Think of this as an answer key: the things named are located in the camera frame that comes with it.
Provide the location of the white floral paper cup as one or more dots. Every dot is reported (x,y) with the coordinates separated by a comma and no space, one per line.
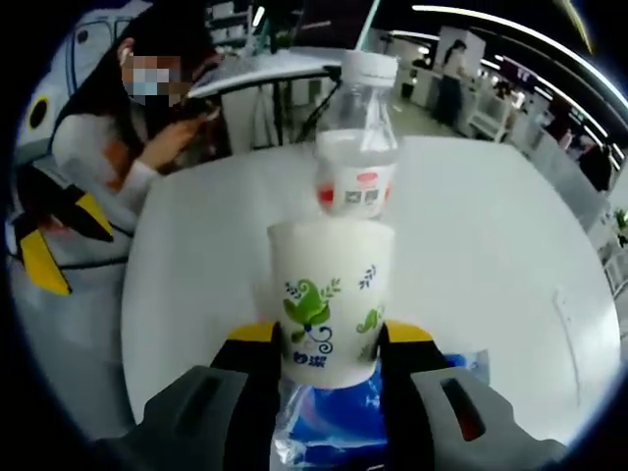
(333,294)

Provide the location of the clear plastic water bottle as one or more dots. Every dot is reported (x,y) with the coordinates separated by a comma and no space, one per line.
(355,147)

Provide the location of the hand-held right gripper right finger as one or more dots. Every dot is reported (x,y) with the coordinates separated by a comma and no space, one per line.
(441,417)

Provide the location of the white tabletop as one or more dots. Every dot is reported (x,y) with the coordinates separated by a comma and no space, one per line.
(206,235)

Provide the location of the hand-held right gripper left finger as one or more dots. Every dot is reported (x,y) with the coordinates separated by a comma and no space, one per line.
(196,417)

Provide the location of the green potted plant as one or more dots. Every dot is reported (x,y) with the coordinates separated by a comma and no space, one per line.
(622,225)

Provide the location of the blue clear plastic packet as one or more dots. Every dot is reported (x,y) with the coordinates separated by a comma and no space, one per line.
(333,422)

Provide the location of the white side table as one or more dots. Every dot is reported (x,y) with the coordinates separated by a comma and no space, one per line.
(275,73)

